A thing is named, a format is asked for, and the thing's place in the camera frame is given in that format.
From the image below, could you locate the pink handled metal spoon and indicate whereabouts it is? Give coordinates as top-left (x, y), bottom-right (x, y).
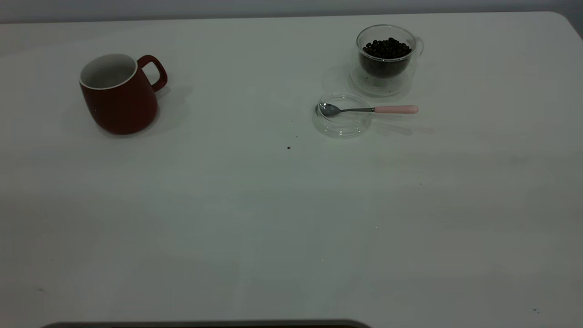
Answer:
top-left (317, 102), bottom-right (419, 118)

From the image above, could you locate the red ceramic mug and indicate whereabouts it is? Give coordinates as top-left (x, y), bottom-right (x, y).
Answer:
top-left (79, 53), bottom-right (168, 135)

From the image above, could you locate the clear glass lid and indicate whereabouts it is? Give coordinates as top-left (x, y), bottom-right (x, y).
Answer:
top-left (312, 91), bottom-right (374, 139)

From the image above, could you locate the clear glass cup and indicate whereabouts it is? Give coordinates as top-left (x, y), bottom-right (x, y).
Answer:
top-left (350, 24), bottom-right (425, 97)

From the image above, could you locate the dark coffee beans pile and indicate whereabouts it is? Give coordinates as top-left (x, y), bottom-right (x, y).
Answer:
top-left (359, 37), bottom-right (413, 78)

